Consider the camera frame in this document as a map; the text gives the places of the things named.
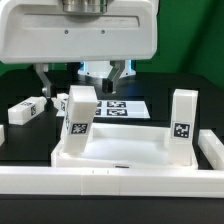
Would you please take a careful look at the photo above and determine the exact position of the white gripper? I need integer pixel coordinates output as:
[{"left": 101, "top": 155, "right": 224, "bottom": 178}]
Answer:
[{"left": 0, "top": 0, "right": 159, "bottom": 98}]

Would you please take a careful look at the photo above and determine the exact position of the white desk top tray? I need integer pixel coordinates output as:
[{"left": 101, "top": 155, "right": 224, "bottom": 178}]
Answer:
[{"left": 51, "top": 123, "right": 198, "bottom": 170}]

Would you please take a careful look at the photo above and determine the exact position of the AprilTag marker sheet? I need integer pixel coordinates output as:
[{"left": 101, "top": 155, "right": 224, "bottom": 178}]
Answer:
[{"left": 95, "top": 100, "right": 150, "bottom": 119}]

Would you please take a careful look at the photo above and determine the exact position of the white left obstacle bar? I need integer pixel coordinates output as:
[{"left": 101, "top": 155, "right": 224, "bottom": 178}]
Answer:
[{"left": 0, "top": 125, "right": 5, "bottom": 146}]

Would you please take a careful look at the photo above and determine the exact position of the white obstacle bar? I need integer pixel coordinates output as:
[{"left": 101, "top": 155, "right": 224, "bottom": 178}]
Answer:
[
  {"left": 0, "top": 125, "right": 5, "bottom": 146},
  {"left": 0, "top": 166, "right": 224, "bottom": 198},
  {"left": 198, "top": 129, "right": 224, "bottom": 171}
]

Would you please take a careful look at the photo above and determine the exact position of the white right obstacle bar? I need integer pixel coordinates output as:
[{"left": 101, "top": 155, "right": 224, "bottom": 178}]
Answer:
[{"left": 198, "top": 129, "right": 224, "bottom": 171}]

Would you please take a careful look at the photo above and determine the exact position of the white front obstacle bar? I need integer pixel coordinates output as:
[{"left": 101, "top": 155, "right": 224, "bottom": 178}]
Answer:
[{"left": 0, "top": 166, "right": 224, "bottom": 198}]

